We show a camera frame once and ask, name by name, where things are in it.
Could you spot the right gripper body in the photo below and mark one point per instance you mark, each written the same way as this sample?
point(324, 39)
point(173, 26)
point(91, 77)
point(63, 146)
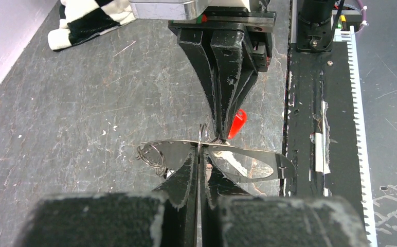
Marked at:
point(258, 26)

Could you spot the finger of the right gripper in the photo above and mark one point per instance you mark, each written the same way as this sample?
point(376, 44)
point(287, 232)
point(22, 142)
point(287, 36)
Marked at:
point(235, 75)
point(196, 45)

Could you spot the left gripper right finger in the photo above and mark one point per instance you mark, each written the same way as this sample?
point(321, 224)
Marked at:
point(233, 217)

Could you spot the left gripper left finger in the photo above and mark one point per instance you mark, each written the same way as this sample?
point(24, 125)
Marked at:
point(164, 216)

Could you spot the large metal keyring plate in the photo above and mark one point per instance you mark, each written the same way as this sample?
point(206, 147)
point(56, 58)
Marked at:
point(241, 165)

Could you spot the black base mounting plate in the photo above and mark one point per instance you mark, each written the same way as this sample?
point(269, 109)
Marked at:
point(319, 126)

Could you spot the black and white checkered blanket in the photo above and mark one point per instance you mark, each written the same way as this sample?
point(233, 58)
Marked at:
point(84, 20)

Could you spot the white slotted cable duct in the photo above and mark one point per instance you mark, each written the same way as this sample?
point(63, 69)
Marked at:
point(367, 200)

